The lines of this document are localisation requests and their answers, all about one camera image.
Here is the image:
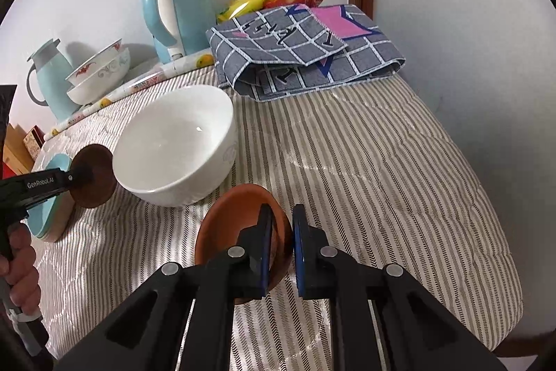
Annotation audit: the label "red patterned white bowl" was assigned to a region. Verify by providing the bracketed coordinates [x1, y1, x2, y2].
[66, 39, 123, 86]

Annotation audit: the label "fruit print rolled sheet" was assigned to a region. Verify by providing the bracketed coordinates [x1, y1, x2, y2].
[43, 54, 215, 140]

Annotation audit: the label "small brown bowl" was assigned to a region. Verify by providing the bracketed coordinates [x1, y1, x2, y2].
[72, 145, 118, 209]
[195, 184, 289, 304]

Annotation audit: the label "brown and red boxes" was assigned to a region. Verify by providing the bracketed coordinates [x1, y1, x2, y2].
[3, 123, 42, 174]

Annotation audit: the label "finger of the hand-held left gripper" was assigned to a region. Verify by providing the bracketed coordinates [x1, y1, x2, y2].
[56, 164, 95, 194]

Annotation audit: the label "large white bowl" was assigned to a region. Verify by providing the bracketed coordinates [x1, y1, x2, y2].
[112, 84, 239, 207]

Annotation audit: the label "patterned cardboard box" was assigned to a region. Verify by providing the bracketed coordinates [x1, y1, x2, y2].
[23, 127, 46, 159]

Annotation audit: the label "blue oval dish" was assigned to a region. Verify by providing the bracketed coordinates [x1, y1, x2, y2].
[27, 154, 74, 239]

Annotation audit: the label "striped tablecloth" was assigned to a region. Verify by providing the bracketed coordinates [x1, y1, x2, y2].
[32, 62, 524, 371]

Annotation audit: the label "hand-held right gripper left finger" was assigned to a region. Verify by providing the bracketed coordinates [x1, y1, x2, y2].
[56, 203, 276, 371]

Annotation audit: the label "person's left hand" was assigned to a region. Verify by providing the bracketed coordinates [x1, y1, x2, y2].
[0, 223, 41, 317]

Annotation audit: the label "light blue electric kettle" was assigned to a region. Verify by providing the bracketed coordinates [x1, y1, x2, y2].
[140, 0, 217, 65]

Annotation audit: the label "grey checked folded cloth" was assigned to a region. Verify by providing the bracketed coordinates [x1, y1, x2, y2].
[205, 3, 407, 103]

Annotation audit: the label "brown baseboard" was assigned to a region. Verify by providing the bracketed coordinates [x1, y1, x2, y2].
[495, 334, 541, 358]

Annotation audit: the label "grey patterned white bowl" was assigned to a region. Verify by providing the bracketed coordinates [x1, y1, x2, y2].
[67, 45, 131, 106]

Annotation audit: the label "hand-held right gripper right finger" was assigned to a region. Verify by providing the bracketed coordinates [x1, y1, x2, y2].
[292, 203, 517, 371]

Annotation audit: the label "light blue thermos jug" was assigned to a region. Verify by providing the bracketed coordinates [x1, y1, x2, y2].
[27, 39, 81, 122]

